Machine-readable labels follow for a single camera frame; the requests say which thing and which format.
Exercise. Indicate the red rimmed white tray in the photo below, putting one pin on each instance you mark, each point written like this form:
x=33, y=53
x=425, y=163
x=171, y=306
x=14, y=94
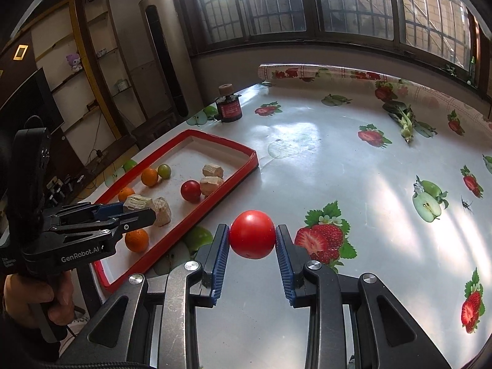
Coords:
x=180, y=153

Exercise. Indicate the fruit print tablecloth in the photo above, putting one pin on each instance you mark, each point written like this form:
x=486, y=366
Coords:
x=346, y=169

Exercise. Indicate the wooden stool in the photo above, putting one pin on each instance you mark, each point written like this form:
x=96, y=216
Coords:
x=153, y=125

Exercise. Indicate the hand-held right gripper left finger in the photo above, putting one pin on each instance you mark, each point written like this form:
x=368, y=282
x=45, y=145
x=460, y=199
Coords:
x=221, y=263

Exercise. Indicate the red tomato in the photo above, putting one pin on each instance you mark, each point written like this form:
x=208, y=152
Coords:
x=190, y=191
x=252, y=234

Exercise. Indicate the person's left hand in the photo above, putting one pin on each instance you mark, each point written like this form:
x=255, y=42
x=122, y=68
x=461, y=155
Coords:
x=30, y=296

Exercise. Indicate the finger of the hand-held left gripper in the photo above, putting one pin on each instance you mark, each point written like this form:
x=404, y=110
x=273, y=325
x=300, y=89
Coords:
x=127, y=223
x=109, y=209

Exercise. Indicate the green bok choy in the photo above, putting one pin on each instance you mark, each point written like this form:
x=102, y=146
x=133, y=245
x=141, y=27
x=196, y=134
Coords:
x=403, y=117

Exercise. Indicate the small green fruit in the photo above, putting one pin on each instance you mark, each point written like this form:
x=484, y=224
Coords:
x=164, y=170

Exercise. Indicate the white tower air conditioner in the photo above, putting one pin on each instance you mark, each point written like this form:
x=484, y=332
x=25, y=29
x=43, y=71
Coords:
x=169, y=53

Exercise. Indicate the barred window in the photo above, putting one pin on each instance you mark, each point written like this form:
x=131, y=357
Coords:
x=326, y=0

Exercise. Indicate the black television screen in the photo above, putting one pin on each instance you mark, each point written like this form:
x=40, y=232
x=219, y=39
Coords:
x=27, y=102

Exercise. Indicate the white wall shelf unit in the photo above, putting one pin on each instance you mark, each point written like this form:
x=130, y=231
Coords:
x=96, y=65

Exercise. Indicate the green bottle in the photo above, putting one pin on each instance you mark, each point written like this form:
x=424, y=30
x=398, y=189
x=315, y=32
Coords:
x=473, y=70

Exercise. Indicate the beige bread chunk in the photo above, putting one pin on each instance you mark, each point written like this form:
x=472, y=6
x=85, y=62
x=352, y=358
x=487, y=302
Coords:
x=162, y=211
x=137, y=201
x=210, y=185
x=212, y=170

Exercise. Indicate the purple plush toy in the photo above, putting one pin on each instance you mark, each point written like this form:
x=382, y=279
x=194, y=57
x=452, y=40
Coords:
x=74, y=61

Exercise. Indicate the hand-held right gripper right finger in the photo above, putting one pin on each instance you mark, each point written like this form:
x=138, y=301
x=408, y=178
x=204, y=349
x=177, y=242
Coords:
x=285, y=263

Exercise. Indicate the orange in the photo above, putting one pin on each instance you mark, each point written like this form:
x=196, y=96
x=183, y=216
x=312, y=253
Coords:
x=149, y=177
x=136, y=240
x=125, y=193

